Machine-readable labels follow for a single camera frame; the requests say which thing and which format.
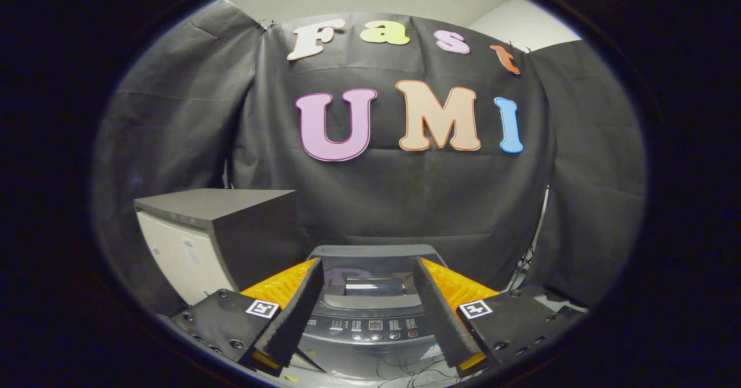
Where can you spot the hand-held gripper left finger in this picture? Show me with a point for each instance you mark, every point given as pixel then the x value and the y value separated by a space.
pixel 292 313

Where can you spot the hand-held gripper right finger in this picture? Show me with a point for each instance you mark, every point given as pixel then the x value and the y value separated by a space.
pixel 440 313

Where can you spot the grey washing machine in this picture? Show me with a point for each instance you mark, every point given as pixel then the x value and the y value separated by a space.
pixel 370 347

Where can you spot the black backdrop cloth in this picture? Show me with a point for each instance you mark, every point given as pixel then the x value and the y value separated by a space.
pixel 376 202

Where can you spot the grey cabinet with white door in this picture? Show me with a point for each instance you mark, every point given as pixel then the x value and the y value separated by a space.
pixel 173 249

